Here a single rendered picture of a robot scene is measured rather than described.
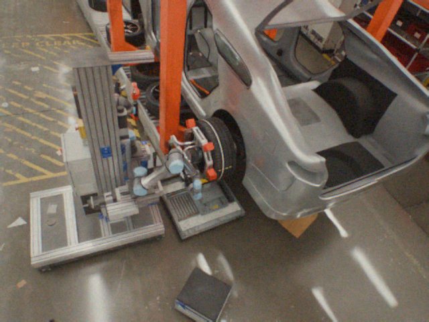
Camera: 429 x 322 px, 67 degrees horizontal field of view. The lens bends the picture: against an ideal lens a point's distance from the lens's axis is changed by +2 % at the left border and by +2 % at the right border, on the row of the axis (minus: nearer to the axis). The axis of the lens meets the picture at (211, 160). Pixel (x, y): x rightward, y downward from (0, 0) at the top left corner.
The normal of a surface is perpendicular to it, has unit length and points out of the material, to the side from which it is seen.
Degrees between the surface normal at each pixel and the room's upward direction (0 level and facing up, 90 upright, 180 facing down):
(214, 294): 0
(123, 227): 0
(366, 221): 0
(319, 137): 22
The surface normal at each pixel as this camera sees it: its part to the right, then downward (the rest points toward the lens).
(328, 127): 0.29, -0.37
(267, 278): 0.13, -0.68
